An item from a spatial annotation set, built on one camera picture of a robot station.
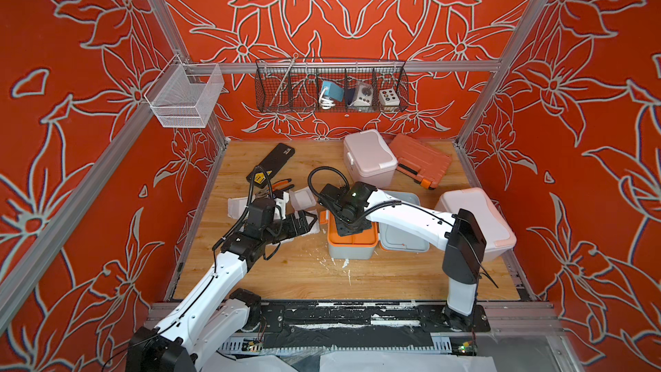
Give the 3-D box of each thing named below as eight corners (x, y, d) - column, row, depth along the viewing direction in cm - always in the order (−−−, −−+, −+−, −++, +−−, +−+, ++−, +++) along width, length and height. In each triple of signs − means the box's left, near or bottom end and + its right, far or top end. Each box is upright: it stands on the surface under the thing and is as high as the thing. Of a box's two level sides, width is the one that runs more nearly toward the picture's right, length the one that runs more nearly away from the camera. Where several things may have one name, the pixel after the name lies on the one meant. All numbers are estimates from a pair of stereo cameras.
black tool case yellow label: (247, 180, 108) (245, 176, 106) (281, 145, 121) (280, 141, 119) (263, 189, 105) (262, 185, 103) (296, 152, 118) (295, 148, 116)
